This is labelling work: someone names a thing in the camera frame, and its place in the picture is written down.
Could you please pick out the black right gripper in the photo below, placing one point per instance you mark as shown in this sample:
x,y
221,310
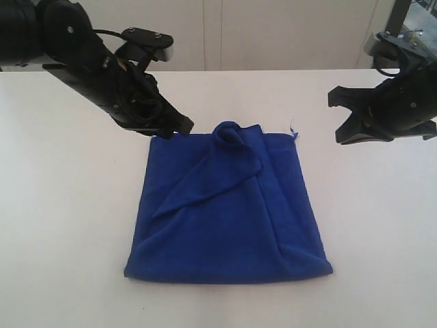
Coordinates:
x,y
403,105

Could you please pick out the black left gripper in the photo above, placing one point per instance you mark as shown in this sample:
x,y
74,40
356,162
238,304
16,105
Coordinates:
x,y
132,101

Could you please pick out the blue towel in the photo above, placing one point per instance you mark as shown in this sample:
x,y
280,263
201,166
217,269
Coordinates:
x,y
228,207

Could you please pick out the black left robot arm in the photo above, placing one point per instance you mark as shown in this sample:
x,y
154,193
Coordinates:
x,y
57,32

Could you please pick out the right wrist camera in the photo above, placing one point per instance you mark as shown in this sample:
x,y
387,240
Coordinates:
x,y
394,56

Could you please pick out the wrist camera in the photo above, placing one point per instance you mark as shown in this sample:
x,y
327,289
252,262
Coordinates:
x,y
144,46
394,56

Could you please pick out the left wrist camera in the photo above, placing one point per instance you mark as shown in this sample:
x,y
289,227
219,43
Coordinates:
x,y
144,46

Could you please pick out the dark window frame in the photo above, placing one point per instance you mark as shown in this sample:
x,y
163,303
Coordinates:
x,y
397,16

